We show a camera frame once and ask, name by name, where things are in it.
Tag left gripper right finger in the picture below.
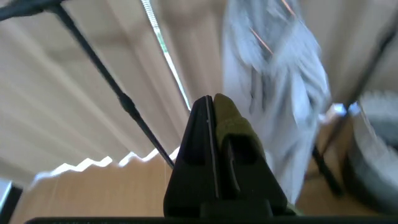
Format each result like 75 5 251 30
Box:
217 133 289 218

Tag pink clothes hanger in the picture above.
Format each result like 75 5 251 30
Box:
248 0 297 56

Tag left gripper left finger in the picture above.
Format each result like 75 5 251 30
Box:
164 95 218 218

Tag pale grey shorts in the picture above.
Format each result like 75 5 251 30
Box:
221 0 333 205

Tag black clothes rack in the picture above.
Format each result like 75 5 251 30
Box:
0 0 398 197

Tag green printed shirt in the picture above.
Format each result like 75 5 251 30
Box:
213 92 303 217

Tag beige curtain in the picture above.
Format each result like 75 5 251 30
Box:
0 0 398 187

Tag white laundry basket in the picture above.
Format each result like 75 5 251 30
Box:
341 90 398 215

